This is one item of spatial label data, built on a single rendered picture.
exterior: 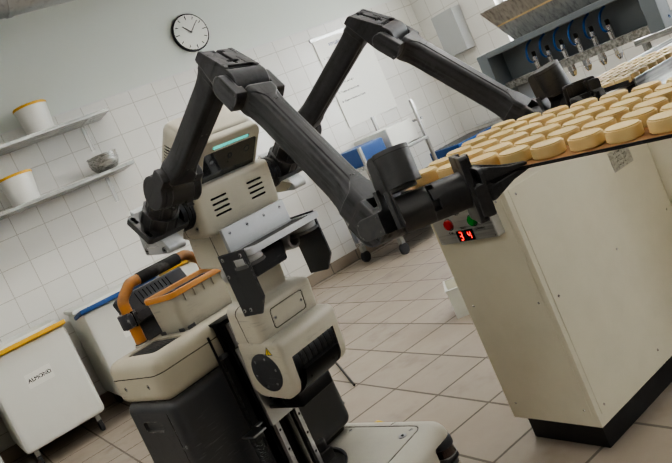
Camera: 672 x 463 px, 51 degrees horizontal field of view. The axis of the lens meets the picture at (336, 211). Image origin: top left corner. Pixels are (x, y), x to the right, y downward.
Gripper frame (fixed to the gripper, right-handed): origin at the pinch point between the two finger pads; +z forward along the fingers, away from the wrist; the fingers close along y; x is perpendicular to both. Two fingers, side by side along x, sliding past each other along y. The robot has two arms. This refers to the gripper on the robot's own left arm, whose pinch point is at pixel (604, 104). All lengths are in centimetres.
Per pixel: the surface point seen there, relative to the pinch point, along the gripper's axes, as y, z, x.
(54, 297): 40, -382, 255
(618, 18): -10, -97, -56
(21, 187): -41, -367, 238
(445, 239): 31, -76, 25
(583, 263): 50, -64, -9
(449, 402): 106, -132, 36
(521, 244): 36, -57, 9
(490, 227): 29, -60, 14
